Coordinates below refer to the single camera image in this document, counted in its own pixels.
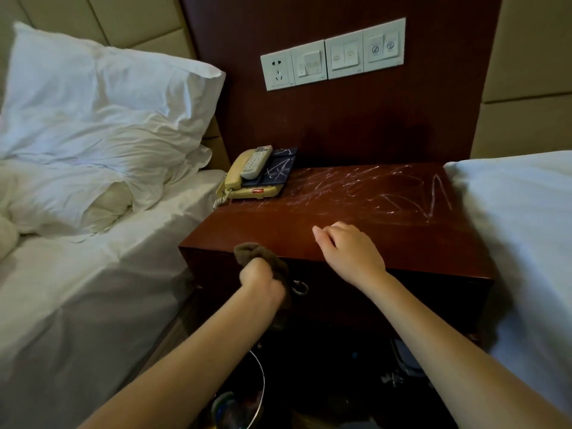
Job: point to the smooth white pillow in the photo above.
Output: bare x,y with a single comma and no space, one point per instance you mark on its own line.
111,93

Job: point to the dark wooden nightstand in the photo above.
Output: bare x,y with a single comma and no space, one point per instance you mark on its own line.
290,227

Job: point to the person's left forearm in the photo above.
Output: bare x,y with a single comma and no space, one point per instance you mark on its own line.
178,375

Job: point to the brown cleaning cloth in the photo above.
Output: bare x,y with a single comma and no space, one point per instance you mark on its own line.
259,252

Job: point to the person's left hand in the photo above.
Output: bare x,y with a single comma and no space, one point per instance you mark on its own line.
261,281

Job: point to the white remote control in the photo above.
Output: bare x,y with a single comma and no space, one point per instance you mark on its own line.
256,161

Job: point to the white bed sheet mattress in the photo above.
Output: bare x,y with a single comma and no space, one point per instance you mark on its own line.
89,299

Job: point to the person's right forearm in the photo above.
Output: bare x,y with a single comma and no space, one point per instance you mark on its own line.
460,357

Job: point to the crumpled white duvet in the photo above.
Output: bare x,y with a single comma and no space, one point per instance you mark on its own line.
6,232

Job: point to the dark blue scribbled pouch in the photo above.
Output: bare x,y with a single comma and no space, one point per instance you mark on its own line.
279,167

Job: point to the white four-button switch panel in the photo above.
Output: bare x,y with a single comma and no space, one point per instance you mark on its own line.
371,46

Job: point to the beige padded headboard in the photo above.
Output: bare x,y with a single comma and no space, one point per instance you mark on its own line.
527,84

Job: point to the white socket and switch panel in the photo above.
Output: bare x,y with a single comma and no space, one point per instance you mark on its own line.
279,69

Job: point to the black metal-rimmed trash bin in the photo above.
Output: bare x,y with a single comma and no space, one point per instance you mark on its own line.
254,379

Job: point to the person's right hand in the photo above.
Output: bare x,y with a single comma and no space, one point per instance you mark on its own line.
353,256

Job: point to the crumpled white pillow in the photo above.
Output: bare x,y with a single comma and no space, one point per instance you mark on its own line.
89,192

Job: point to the white bed cover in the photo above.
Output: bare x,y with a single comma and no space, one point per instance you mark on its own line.
527,241

